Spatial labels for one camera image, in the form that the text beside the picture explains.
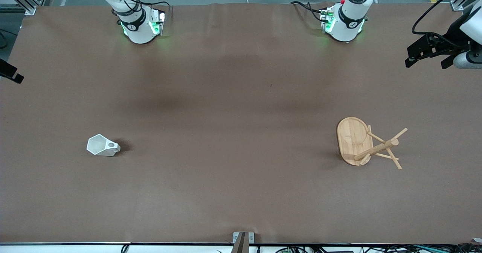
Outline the white faceted cup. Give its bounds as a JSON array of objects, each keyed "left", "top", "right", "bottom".
[{"left": 86, "top": 134, "right": 121, "bottom": 157}]

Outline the wooden cup rack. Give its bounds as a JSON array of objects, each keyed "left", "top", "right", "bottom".
[{"left": 336, "top": 117, "right": 408, "bottom": 170}]

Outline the brown table cover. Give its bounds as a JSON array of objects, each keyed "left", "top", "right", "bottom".
[{"left": 0, "top": 3, "right": 482, "bottom": 245}]

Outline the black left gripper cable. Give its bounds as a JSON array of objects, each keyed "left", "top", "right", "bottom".
[{"left": 412, "top": 0, "right": 472, "bottom": 48}]

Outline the black left arm base cable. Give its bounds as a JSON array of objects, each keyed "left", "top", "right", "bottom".
[{"left": 290, "top": 0, "right": 328, "bottom": 22}]

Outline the black arm base cable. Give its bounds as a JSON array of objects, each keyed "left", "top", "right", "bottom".
[
  {"left": 111, "top": 0, "right": 172, "bottom": 18},
  {"left": 290, "top": 0, "right": 328, "bottom": 22}
]

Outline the black right arm base cable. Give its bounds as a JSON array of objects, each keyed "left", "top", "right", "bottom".
[{"left": 111, "top": 0, "right": 172, "bottom": 18}]

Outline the metal bracket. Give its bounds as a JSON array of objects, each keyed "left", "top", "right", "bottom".
[{"left": 233, "top": 232, "right": 255, "bottom": 253}]

